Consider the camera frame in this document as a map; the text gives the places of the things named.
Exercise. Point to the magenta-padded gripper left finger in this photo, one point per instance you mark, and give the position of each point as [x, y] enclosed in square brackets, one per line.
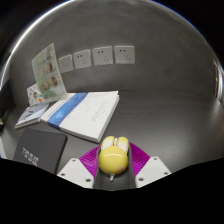
[75, 173]

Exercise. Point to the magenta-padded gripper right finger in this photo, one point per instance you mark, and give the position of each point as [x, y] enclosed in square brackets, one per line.
[153, 171]

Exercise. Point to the white book with blue band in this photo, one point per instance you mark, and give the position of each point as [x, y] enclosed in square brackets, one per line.
[86, 115]

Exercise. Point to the dark grey mouse pad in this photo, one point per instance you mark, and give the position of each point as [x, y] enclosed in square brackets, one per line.
[40, 150]

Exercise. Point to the yellow rabbit-shaped computer mouse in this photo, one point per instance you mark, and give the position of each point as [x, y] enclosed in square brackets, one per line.
[113, 158]

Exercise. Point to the green menu sign stand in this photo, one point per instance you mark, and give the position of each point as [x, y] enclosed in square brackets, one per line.
[48, 73]

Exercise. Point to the white card with colourful stickers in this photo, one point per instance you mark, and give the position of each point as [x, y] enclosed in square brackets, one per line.
[33, 95]

